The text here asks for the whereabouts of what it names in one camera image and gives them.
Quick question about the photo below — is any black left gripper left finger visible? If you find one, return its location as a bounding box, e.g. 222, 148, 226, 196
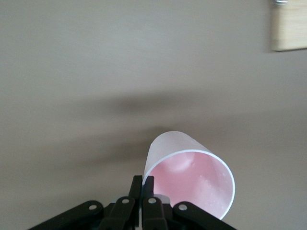
27, 175, 142, 230

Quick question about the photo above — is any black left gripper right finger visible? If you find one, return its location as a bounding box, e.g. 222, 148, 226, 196
142, 176, 237, 230

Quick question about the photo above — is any pink plastic cup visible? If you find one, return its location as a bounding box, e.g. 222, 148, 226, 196
143, 130, 236, 220

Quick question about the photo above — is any wooden cutting board metal handle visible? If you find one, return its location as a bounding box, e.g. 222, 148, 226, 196
268, 0, 307, 52

